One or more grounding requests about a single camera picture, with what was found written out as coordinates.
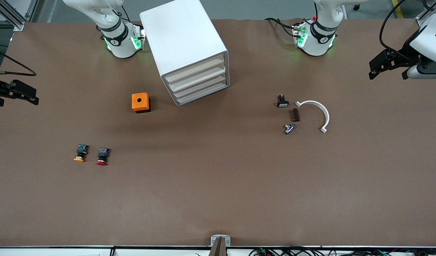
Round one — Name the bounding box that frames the tangled cable bundle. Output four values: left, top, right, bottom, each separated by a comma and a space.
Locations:
248, 246, 436, 256

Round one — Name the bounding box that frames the aluminium frame profile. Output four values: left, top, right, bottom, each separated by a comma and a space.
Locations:
0, 0, 39, 32
415, 0, 436, 28

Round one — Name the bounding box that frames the brown upright post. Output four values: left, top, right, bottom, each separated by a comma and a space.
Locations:
208, 237, 227, 256

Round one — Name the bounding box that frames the red push button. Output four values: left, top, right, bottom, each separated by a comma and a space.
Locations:
96, 147, 111, 166

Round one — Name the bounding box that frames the yellow push button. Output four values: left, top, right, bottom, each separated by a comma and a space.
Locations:
74, 144, 90, 163

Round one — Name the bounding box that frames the orange box with hole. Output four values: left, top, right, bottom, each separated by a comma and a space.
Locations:
132, 92, 151, 114

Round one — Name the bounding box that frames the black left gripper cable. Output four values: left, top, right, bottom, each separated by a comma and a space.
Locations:
379, 0, 408, 54

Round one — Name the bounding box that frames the white curved bracket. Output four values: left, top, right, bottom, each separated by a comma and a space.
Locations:
295, 100, 330, 134

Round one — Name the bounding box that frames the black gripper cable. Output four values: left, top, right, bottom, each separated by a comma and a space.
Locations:
0, 46, 37, 77
379, 0, 408, 54

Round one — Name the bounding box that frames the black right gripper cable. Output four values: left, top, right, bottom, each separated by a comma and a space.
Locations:
0, 46, 37, 77

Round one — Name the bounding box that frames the grey metal table bracket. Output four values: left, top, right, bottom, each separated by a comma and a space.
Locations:
211, 235, 231, 247

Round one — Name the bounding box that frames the white table edge rail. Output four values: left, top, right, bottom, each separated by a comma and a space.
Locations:
0, 245, 436, 256

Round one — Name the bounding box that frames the black arm base cable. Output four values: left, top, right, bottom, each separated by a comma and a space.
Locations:
264, 17, 300, 38
111, 0, 132, 22

